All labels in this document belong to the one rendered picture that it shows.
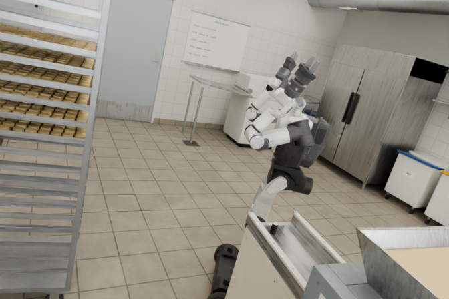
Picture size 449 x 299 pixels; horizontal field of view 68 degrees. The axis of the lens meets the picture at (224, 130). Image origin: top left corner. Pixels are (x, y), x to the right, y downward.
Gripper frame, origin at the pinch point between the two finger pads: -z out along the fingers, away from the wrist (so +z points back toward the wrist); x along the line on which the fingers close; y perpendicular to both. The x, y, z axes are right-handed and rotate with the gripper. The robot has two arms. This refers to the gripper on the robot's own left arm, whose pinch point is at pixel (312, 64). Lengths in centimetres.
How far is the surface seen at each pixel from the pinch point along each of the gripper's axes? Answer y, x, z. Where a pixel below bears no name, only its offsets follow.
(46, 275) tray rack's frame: -80, -15, 175
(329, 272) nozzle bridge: -32, -92, 23
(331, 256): 21, -67, 59
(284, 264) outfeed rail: -8, -70, 61
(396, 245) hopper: -13, -90, 11
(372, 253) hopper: -28, -93, 11
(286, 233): 15, -46, 73
